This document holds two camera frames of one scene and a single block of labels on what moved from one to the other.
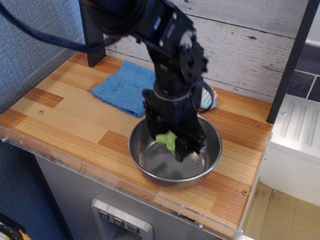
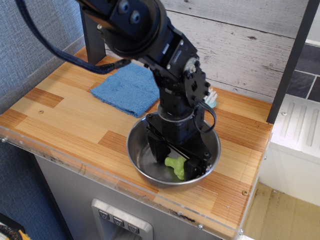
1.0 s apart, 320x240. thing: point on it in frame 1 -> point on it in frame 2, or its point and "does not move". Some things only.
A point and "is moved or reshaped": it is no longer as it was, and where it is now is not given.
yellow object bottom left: (25, 236) does not move
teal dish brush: (206, 98) does not move
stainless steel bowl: (155, 159) does not move
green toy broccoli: (168, 138) is moved or reshaped
